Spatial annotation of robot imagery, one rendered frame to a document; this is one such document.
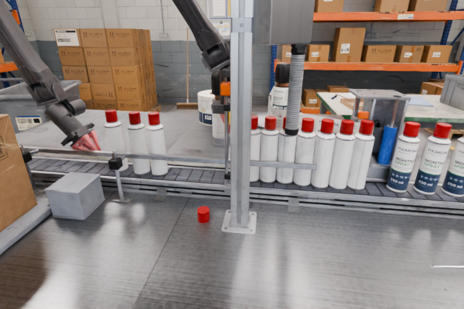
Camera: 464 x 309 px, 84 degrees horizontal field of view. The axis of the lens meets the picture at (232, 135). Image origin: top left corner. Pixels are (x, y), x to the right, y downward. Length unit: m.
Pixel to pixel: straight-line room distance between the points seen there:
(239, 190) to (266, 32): 0.38
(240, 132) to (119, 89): 3.71
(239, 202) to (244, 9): 0.45
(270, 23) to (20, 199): 0.76
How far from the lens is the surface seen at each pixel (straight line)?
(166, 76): 5.49
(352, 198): 0.83
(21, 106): 3.11
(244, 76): 0.56
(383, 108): 0.96
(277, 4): 0.55
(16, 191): 0.89
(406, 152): 0.84
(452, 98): 2.57
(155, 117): 0.81
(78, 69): 4.45
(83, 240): 0.78
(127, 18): 5.71
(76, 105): 1.03
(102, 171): 0.97
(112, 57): 4.19
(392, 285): 0.69
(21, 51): 0.96
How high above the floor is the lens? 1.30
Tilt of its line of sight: 21 degrees down
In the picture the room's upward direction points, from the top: straight up
